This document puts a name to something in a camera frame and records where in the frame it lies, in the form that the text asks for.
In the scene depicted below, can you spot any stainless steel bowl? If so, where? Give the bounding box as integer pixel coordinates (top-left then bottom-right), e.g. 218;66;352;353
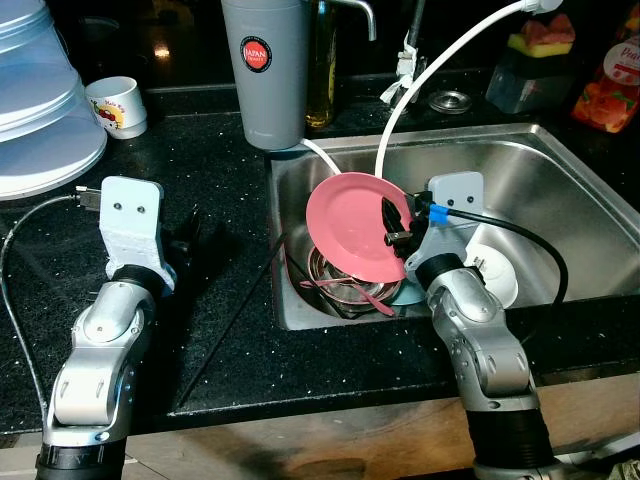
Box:
305;245;401;319

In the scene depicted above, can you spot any black chopstick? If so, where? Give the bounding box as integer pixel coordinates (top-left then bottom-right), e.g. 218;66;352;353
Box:
180;233;288;404

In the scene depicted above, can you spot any pink plate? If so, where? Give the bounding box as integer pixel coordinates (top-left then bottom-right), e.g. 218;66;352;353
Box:
305;172;416;284

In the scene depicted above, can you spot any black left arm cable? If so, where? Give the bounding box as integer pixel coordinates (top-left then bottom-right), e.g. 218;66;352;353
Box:
0;188;106;416

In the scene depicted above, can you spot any white cup with fruit print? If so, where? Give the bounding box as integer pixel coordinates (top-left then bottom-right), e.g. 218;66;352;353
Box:
85;77;148;139

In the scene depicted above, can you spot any chrome curved filter spout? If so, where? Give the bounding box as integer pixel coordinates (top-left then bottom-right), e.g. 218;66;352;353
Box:
335;0;378;43

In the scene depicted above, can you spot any dark sponge holder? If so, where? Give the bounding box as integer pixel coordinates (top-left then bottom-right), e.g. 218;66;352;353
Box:
485;48;573;114

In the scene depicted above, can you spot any wooden cabinet front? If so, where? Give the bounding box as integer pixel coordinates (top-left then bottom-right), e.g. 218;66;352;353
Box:
125;370;640;480

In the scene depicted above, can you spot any yellow and pink sponge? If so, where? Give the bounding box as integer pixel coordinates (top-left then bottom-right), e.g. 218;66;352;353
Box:
507;13;576;59

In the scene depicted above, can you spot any chrome kitchen faucet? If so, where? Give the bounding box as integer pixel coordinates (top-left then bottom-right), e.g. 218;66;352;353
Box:
403;0;428;81

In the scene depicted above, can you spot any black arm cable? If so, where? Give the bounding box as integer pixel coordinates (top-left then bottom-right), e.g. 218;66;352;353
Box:
0;188;106;416
410;190;569;306

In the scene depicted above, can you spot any large white plastic container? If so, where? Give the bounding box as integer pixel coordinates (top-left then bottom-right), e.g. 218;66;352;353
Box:
0;0;108;201

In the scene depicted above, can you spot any white bowl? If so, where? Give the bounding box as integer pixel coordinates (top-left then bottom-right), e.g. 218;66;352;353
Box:
465;245;519;308

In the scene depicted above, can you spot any stainless steel sink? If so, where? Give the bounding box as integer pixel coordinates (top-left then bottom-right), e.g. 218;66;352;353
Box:
268;122;640;331

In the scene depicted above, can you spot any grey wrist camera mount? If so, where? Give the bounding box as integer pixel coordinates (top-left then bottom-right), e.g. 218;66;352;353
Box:
405;171;486;276
100;177;179;291

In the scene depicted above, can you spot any white faucet clip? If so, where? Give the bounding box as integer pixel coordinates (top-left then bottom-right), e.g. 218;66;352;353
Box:
380;45;419;106

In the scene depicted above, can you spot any pink spoon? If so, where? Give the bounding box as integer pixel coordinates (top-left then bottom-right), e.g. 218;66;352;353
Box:
298;275;398;319

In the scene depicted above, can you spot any yellow oil bottle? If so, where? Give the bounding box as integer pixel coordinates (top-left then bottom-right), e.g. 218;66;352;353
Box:
305;0;338;131

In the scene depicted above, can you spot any white flexible hose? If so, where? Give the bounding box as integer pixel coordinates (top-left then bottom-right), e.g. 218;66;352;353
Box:
300;0;566;181

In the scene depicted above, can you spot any teal plate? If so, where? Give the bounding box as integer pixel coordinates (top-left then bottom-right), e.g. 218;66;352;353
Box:
385;278;426;306

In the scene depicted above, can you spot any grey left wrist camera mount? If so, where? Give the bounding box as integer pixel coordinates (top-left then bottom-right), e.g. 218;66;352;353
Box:
100;177;179;291

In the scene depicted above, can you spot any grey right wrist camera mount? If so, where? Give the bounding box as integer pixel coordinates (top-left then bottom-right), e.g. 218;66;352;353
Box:
405;171;486;276

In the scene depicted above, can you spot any chrome round counter cap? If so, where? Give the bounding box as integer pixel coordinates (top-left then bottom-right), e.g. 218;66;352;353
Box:
428;88;473;114

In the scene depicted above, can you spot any olive camouflage cloth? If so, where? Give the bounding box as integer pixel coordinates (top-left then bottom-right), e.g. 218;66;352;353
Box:
575;455;640;480

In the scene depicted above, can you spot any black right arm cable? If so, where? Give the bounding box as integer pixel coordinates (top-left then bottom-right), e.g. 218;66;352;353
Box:
410;190;569;306

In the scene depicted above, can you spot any grey water filter cylinder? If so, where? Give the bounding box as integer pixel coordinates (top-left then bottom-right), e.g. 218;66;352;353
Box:
220;0;311;151

